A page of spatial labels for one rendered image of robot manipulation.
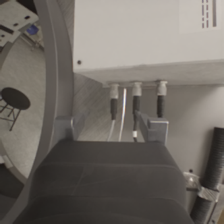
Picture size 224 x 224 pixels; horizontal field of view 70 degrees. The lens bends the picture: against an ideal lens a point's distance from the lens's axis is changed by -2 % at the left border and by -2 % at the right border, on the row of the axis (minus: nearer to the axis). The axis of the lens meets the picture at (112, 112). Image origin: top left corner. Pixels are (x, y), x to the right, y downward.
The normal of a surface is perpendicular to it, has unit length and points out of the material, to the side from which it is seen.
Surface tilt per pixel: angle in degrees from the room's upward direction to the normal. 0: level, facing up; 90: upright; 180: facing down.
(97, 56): 90
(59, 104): 48
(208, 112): 90
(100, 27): 90
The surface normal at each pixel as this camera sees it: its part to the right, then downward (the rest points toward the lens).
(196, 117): -0.35, 0.00
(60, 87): 0.94, 0.01
